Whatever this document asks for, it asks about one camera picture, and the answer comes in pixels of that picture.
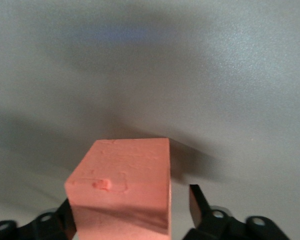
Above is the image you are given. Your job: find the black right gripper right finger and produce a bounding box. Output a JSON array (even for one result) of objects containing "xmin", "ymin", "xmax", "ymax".
[{"xmin": 183, "ymin": 184, "xmax": 291, "ymax": 240}]

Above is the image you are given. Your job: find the orange foam block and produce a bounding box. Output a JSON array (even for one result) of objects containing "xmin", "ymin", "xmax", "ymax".
[{"xmin": 64, "ymin": 136, "xmax": 171, "ymax": 240}]

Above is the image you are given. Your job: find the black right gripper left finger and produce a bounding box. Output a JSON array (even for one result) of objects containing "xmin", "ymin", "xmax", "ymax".
[{"xmin": 0, "ymin": 198, "xmax": 80, "ymax": 240}]

